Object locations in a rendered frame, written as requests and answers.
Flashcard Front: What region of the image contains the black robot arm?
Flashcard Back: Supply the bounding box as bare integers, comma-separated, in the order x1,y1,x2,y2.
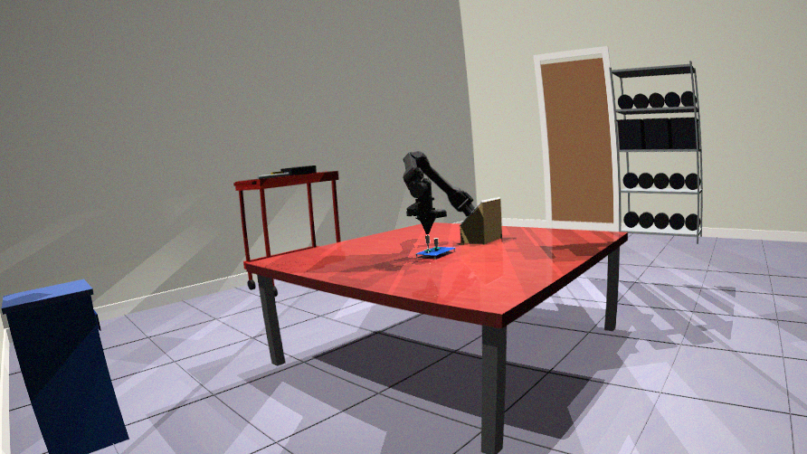
403,151,475,217

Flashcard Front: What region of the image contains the blue circuit board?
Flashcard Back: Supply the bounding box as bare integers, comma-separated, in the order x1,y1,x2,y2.
415,235,456,259

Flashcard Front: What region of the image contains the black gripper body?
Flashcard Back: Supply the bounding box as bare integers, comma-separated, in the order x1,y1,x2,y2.
417,195,447,218

